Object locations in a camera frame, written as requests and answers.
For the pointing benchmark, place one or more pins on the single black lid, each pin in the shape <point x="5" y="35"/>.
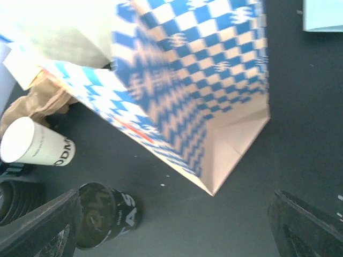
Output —
<point x="107" y="213"/>

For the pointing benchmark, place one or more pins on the blue checkered paper bag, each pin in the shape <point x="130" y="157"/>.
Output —
<point x="187" y="80"/>

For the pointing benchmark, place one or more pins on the stack of black lids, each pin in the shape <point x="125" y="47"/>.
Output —
<point x="18" y="198"/>

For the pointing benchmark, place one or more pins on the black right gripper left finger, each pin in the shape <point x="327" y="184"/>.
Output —
<point x="50" y="230"/>

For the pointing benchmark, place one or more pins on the brown cardboard cup carrier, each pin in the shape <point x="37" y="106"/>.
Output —
<point x="45" y="98"/>

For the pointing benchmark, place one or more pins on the light blue paper bag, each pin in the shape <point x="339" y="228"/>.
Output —
<point x="322" y="16"/>

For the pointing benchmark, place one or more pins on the white paper coffee cup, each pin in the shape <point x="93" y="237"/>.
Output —
<point x="26" y="141"/>

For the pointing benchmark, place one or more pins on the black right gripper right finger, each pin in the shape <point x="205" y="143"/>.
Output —
<point x="300" y="229"/>

